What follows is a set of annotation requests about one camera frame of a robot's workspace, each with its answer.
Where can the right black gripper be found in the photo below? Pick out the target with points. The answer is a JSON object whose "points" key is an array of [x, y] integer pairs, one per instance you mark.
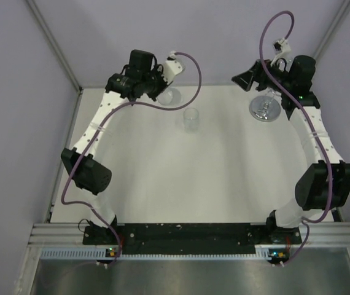
{"points": [[255, 74]]}

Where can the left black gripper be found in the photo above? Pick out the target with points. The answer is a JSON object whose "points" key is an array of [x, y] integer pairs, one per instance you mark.
{"points": [[158, 70]]}

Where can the clear patterned wine glass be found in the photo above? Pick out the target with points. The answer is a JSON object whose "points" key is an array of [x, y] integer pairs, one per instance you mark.
{"points": [[191, 120]]}

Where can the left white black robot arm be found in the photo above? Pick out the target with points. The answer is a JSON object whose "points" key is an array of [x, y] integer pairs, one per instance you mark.
{"points": [[88, 177]]}

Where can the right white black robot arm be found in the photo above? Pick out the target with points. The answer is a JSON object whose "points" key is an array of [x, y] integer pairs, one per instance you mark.
{"points": [[326, 182]]}

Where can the chrome wine glass rack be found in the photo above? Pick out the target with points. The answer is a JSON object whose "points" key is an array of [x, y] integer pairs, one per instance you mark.
{"points": [[266, 107]]}

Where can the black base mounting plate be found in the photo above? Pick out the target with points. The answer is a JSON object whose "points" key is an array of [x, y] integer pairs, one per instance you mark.
{"points": [[201, 238]]}

